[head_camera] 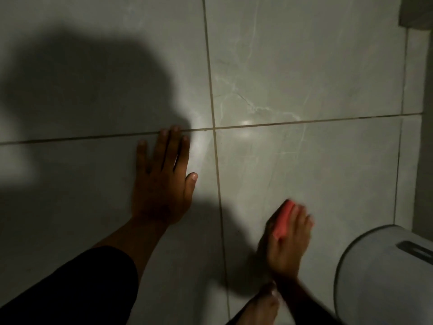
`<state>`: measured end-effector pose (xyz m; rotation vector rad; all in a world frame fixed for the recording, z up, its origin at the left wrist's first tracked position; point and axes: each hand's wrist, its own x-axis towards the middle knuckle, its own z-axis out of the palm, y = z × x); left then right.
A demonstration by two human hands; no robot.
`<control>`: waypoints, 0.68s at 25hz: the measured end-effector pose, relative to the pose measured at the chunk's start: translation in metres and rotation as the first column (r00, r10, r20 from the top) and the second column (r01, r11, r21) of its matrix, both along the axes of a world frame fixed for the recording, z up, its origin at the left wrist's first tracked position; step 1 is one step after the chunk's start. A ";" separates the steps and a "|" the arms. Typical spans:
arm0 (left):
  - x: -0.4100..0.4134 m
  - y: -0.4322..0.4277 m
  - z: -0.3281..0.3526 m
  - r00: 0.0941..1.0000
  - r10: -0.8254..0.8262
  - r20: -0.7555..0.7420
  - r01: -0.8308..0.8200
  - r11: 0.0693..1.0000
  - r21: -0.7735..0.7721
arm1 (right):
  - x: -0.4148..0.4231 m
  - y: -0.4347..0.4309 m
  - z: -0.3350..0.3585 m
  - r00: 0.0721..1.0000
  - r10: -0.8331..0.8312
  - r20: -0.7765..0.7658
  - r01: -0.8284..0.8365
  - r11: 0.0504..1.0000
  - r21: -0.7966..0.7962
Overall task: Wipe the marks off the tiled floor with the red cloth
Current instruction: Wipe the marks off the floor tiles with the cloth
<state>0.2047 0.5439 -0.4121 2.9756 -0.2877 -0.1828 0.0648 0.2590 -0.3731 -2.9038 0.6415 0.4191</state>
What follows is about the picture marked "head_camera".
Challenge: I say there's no red sponge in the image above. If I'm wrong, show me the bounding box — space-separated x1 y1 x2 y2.
273 200 297 239

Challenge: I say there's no black sleeve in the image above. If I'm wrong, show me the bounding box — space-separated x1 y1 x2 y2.
0 246 139 325

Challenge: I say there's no person's left forearm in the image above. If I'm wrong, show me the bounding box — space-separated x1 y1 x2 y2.
93 216 170 285

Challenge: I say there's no person's right hand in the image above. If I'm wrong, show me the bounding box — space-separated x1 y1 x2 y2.
256 200 315 281

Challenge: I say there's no person's left hand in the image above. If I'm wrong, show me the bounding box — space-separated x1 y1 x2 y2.
131 125 199 228

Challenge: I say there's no white plastic bin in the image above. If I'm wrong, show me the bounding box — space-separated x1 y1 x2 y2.
333 225 433 325

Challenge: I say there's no person's right forearm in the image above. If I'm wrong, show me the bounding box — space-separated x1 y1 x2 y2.
271 274 343 325

